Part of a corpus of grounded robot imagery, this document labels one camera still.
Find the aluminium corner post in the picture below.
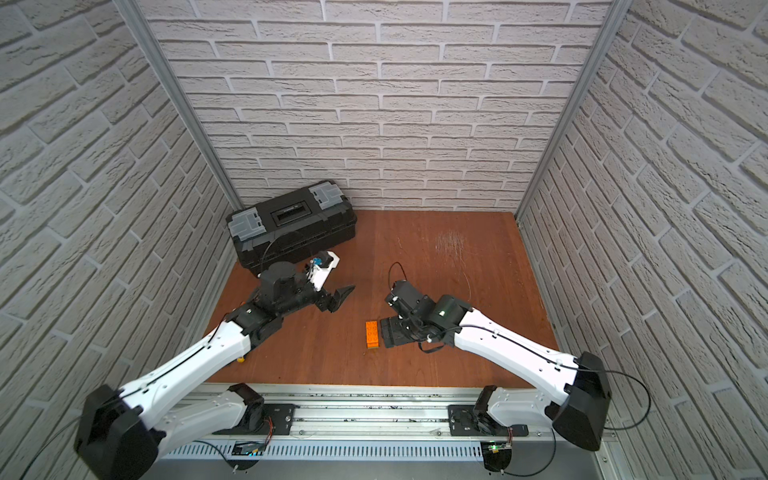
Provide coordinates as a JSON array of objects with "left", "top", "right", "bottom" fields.
[
  {"left": 114, "top": 0, "right": 243, "bottom": 210},
  {"left": 515, "top": 0, "right": 632, "bottom": 221}
]

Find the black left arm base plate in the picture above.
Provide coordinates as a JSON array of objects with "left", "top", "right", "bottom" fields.
[{"left": 242, "top": 403, "right": 297, "bottom": 436}]

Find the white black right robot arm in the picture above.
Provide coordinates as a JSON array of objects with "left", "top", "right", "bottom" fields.
[{"left": 379, "top": 280, "right": 612, "bottom": 452}]

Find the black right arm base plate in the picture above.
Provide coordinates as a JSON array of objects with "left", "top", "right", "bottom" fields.
[{"left": 447, "top": 405, "right": 530, "bottom": 438}]

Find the orange long lego brick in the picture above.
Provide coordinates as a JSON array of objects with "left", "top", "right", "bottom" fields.
[{"left": 365, "top": 320, "right": 380, "bottom": 349}]

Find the white perforated cable tray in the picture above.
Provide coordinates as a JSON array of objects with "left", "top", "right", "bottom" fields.
[{"left": 164, "top": 440, "right": 482, "bottom": 462}]

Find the aluminium corner post left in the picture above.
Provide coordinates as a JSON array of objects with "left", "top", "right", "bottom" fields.
[{"left": 114, "top": 0, "right": 243, "bottom": 210}]

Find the black plastic toolbox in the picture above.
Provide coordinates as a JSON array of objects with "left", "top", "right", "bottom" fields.
[{"left": 226, "top": 180, "right": 357, "bottom": 276}]

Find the aluminium corner post right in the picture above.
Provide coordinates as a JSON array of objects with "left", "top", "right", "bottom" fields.
[{"left": 515, "top": 0, "right": 632, "bottom": 221}]

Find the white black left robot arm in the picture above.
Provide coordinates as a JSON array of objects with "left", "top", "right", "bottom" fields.
[{"left": 74, "top": 251, "right": 353, "bottom": 479}]

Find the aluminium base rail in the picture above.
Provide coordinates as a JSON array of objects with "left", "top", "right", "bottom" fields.
[{"left": 137, "top": 383, "right": 619, "bottom": 444}]

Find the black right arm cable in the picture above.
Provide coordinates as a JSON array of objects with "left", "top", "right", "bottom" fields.
[{"left": 497, "top": 368, "right": 653, "bottom": 478}]

